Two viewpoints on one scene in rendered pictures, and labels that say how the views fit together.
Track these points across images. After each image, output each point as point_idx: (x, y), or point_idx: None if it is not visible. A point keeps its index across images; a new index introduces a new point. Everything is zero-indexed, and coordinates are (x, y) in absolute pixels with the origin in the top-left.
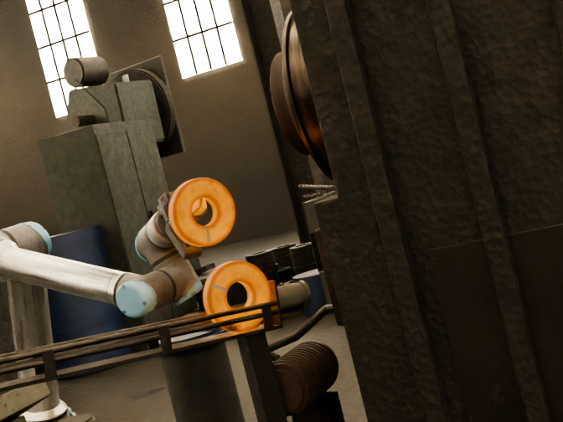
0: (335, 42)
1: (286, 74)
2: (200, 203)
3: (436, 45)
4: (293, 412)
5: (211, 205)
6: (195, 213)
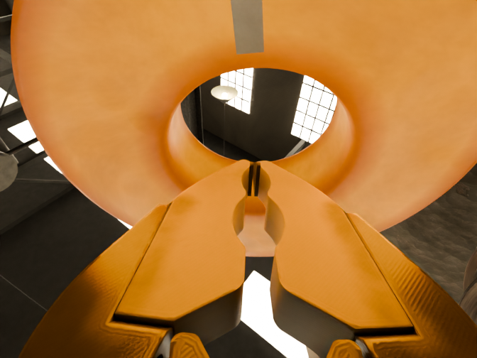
0: (331, 118)
1: (464, 293)
2: (254, 163)
3: None
4: None
5: (333, 166)
6: (280, 241)
